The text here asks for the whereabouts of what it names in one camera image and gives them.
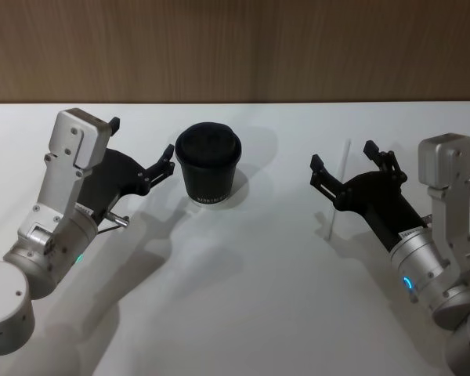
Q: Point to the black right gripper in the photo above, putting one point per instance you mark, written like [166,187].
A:
[380,199]

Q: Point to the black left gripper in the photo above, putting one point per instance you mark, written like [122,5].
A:
[113,176]

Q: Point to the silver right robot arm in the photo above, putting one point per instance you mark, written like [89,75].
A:
[446,243]

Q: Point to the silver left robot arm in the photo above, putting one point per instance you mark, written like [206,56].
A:
[58,184]

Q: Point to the thin white straw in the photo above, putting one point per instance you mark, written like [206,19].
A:
[338,188]

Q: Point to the black plastic cup lid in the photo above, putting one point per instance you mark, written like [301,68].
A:
[207,143]

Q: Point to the black paper cup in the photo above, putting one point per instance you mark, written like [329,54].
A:
[207,184]

